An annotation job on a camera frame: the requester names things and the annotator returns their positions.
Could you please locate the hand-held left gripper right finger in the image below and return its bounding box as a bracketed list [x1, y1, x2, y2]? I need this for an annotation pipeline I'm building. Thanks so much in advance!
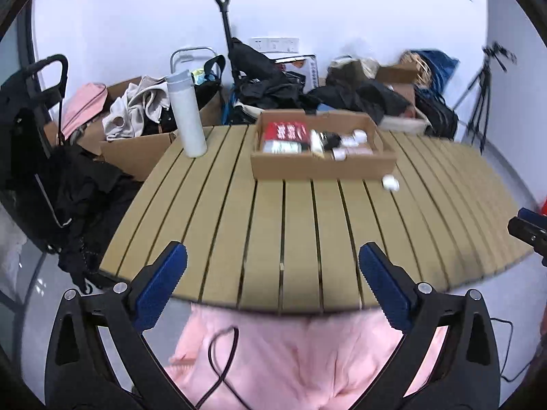
[358, 242, 502, 410]

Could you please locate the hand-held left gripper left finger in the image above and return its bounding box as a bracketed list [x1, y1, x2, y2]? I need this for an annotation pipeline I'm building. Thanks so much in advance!
[44, 240, 201, 410]

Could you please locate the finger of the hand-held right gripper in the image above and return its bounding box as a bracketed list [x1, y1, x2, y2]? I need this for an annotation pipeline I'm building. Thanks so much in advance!
[517, 207, 547, 228]
[508, 218, 547, 266]

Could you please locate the shallow cardboard tray box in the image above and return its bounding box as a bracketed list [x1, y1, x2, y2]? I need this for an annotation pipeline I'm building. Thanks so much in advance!
[250, 110, 398, 181]

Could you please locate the white box with clear lid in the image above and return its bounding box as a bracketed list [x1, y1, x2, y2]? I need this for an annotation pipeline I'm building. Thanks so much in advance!
[262, 140, 302, 154]

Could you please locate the red printed box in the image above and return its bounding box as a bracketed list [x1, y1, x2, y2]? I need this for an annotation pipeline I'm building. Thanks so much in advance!
[263, 122, 309, 142]

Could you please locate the black jacket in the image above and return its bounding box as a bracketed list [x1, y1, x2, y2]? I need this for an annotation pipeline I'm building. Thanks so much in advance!
[26, 145, 142, 291]

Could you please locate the pink cloth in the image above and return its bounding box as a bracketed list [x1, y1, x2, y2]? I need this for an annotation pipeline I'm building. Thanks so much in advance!
[164, 303, 449, 410]

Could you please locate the black tripod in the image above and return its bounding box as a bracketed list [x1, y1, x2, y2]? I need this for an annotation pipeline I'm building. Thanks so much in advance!
[453, 57, 496, 154]

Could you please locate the large cardboard box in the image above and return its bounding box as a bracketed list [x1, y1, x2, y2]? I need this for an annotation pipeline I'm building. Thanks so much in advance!
[43, 76, 223, 182]

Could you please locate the white thermos bottle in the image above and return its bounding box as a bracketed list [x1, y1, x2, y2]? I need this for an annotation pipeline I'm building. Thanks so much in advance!
[166, 69, 208, 158]

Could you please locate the blue bag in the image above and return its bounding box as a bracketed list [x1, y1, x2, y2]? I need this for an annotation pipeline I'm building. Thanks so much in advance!
[410, 49, 460, 90]

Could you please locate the beige hoodie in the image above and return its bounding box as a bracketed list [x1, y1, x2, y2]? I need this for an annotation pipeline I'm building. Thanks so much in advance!
[103, 76, 176, 141]

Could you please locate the woven rattan ball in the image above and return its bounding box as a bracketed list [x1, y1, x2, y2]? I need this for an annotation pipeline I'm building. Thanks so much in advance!
[399, 51, 432, 86]

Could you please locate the pile of black clothes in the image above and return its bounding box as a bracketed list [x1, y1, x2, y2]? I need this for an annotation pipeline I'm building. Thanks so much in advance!
[305, 81, 413, 124]

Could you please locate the open cardboard box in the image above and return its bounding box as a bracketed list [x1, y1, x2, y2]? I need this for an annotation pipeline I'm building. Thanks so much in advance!
[376, 62, 422, 103]

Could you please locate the pink backpack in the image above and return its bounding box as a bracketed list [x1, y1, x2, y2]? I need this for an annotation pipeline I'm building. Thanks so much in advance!
[60, 82, 109, 137]

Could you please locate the black tote bag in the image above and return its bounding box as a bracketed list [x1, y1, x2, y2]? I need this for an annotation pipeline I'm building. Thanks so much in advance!
[190, 55, 227, 109]

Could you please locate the beige canvas bag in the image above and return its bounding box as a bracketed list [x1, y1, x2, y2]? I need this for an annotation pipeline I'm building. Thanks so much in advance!
[327, 55, 381, 78]

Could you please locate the black folding cart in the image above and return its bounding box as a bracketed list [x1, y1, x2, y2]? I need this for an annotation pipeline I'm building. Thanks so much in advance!
[0, 54, 71, 257]

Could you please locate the white printed box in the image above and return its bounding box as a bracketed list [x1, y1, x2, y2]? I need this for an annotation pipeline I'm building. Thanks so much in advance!
[269, 54, 319, 90]

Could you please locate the black cable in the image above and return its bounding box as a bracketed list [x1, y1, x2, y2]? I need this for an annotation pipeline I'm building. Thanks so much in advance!
[194, 327, 257, 410]
[489, 318, 531, 383]

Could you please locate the black trolley with handle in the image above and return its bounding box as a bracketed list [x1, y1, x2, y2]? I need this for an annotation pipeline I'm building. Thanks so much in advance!
[212, 0, 308, 124]

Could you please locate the white metal frame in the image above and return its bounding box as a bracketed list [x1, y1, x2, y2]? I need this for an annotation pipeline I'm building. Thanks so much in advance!
[170, 46, 214, 78]

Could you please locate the white wall socket panel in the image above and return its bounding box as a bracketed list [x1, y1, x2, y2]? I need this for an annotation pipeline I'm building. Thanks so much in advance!
[250, 37, 300, 52]

